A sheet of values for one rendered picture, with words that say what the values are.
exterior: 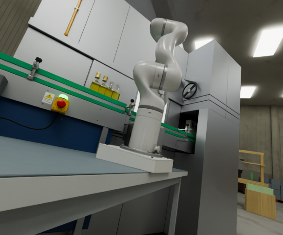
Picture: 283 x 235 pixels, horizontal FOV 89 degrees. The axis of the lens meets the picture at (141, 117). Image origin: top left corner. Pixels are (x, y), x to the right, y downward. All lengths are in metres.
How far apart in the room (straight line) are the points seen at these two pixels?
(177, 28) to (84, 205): 0.91
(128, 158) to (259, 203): 4.82
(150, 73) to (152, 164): 0.38
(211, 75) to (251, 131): 9.85
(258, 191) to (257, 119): 7.24
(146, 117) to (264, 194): 4.78
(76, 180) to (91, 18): 1.49
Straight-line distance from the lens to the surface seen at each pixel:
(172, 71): 0.68
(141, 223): 1.67
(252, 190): 5.17
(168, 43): 0.84
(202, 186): 1.56
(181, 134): 1.56
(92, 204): 0.38
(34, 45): 1.37
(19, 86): 0.95
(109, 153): 0.57
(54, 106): 0.85
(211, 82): 1.79
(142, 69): 0.66
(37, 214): 0.30
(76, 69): 1.34
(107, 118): 0.97
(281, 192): 10.62
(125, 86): 1.41
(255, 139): 11.45
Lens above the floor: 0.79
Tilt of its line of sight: 15 degrees up
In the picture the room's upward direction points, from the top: 12 degrees clockwise
